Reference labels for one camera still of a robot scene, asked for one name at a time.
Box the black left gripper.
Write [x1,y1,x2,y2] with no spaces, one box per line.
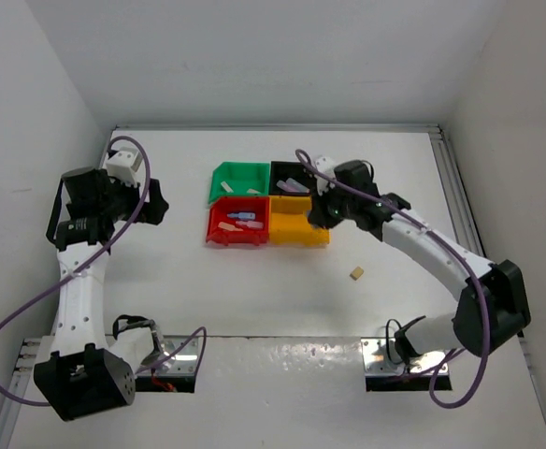
[96,168,167,225]

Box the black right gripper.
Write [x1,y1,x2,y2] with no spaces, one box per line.
[309,179,356,230]

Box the tan eraser block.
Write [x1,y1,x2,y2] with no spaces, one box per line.
[350,267,364,281]

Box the beige white mini stapler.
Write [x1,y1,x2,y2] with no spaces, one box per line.
[220,181,234,194]

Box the orange correction tape dispenser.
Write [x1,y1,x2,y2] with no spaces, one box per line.
[218,222,239,232]

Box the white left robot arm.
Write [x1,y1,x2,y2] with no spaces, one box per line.
[34,167,169,421]

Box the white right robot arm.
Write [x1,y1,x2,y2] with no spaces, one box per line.
[305,156,531,363]

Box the yellow plastic bin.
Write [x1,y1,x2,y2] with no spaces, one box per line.
[268,196,330,247]

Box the black plastic bin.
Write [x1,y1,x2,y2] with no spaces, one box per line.
[268,161,316,196]

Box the green plastic bin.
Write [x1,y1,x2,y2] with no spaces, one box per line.
[208,161,270,205]

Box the red plastic bin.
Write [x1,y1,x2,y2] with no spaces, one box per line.
[206,196,269,246]

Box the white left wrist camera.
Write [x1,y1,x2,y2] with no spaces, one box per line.
[105,148,142,186]

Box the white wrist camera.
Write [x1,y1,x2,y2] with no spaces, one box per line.
[105,148,142,186]
[314,156,337,196]

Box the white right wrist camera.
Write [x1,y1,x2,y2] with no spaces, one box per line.
[314,156,337,196]

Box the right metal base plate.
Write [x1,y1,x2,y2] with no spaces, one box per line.
[361,338,446,378]

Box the metal base plate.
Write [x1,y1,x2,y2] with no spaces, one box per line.
[136,336,200,376]
[361,338,446,378]

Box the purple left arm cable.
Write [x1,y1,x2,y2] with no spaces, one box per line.
[0,135,208,406]

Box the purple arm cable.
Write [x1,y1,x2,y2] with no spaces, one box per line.
[0,135,208,406]
[295,149,492,409]

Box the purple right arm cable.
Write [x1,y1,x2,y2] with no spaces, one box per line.
[295,149,492,409]

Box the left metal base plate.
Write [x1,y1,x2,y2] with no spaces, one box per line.
[136,336,200,376]

